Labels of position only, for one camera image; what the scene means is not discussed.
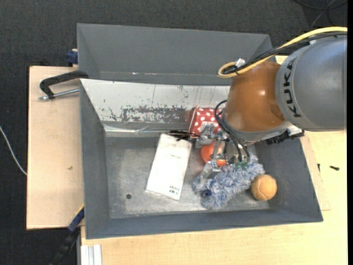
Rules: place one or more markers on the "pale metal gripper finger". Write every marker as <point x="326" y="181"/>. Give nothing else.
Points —
<point x="204" y="175"/>
<point x="215" y="173"/>

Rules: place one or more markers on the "blue and white fluffy cloth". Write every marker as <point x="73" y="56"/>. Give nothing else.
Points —
<point x="226" y="184"/>

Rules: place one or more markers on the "red white-dotted box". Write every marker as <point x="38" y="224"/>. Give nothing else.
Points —
<point x="203" y="119"/>

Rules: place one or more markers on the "orange toy fruit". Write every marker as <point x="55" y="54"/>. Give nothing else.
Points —
<point x="207" y="153"/>

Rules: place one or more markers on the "white flat packet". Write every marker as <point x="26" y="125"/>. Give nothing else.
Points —
<point x="168" y="167"/>

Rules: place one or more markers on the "tan ball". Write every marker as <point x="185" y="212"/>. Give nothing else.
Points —
<point x="264" y="187"/>

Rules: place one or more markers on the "grey metal bin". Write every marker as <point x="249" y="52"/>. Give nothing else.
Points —
<point x="132" y="175"/>

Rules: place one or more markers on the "small black screw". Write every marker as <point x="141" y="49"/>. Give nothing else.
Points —
<point x="334" y="168"/>

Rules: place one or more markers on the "pale wood board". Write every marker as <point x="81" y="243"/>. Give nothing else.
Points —
<point x="52" y="148"/>

